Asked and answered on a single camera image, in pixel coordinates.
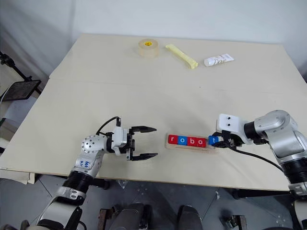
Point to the black table clamp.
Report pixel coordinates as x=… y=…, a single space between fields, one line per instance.
x=100 y=184

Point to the blue letter t block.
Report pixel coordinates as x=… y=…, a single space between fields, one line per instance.
x=213 y=140

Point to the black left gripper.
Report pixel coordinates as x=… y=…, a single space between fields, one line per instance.
x=130 y=146

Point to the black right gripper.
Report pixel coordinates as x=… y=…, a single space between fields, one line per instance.
x=231 y=140

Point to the red letter b block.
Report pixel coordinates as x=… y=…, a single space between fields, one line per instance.
x=191 y=141

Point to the red letter o block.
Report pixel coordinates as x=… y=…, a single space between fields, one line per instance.
x=200 y=142

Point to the black flat panel on stand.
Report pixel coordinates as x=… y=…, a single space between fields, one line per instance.
x=21 y=89

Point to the pale yellow long packet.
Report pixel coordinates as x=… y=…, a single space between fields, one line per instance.
x=182 y=56

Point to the light wooden letter tray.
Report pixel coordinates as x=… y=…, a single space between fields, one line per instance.
x=189 y=147

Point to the red letter r block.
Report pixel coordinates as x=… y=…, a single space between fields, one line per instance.
x=173 y=140

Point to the beige tape roll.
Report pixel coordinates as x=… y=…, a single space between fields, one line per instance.
x=148 y=49

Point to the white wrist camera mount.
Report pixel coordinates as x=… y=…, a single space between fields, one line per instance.
x=230 y=123
x=119 y=139

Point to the black table clamp bar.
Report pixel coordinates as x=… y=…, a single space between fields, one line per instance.
x=261 y=193

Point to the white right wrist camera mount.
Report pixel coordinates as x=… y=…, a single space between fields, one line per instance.
x=230 y=123

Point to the brown metal bracket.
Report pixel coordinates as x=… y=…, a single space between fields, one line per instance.
x=236 y=222
x=105 y=219

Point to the blue letter o block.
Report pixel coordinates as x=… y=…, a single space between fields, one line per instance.
x=182 y=140

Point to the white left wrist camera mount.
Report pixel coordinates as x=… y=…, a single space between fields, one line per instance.
x=119 y=139

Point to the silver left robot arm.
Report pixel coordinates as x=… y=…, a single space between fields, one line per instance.
x=88 y=153

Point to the white squeeze tube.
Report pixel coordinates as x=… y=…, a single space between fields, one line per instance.
x=218 y=60

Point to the dark rounded shape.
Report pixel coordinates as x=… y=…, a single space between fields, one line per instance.
x=189 y=218
x=134 y=216

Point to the black jointed stand arm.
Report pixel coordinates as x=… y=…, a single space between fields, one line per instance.
x=14 y=68

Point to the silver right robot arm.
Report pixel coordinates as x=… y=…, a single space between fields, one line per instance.
x=283 y=139

